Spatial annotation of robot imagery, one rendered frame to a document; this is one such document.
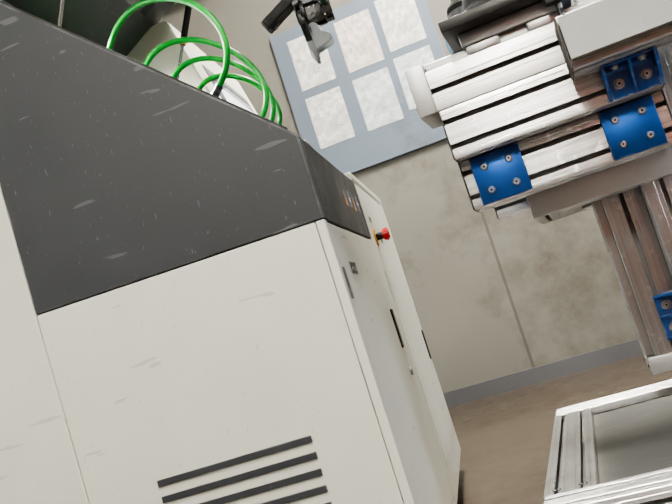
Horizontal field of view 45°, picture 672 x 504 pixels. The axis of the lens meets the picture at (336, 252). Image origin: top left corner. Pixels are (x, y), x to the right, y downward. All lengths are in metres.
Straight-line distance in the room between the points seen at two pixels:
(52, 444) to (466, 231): 3.10
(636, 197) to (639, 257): 0.12
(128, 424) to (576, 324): 3.13
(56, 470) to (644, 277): 1.17
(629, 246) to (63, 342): 1.09
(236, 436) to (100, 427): 0.26
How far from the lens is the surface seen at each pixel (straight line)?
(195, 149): 1.52
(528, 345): 4.38
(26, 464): 1.67
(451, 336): 4.41
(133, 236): 1.55
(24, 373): 1.65
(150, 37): 2.39
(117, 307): 1.56
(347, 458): 1.46
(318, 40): 1.96
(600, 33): 1.33
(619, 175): 1.55
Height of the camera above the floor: 0.60
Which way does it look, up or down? 5 degrees up
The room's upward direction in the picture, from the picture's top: 18 degrees counter-clockwise
